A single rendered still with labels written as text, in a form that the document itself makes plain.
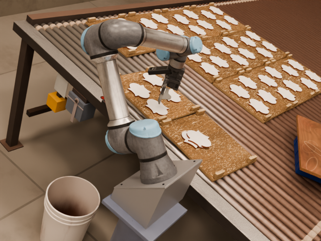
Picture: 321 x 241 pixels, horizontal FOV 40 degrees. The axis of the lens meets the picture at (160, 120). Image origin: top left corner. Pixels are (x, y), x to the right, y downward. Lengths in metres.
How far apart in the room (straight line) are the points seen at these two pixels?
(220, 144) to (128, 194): 0.70
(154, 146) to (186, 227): 1.49
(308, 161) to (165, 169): 0.89
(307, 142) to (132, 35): 1.21
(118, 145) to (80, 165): 1.45
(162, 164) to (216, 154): 0.56
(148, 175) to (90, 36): 0.59
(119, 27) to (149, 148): 0.47
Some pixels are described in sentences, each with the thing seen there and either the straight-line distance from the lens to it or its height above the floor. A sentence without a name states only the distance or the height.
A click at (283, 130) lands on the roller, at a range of 2.73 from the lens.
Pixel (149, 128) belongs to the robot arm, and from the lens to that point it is 1.69.
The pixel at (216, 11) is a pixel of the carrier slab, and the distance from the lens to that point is 3.87.
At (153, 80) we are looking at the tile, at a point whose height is 0.95.
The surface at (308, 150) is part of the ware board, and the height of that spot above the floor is 1.04.
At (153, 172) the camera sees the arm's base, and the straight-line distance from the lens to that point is 1.72.
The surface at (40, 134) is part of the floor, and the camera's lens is 3.41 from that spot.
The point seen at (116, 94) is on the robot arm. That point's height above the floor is 1.24.
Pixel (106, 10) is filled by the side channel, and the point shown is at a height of 0.95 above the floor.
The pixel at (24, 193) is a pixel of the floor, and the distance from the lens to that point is 2.98.
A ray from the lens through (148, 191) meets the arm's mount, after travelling 1.71.
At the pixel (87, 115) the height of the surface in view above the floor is 0.75.
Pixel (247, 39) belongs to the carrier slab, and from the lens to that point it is 3.59.
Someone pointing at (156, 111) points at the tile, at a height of 0.95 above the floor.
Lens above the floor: 2.23
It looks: 35 degrees down
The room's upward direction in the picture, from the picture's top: 23 degrees clockwise
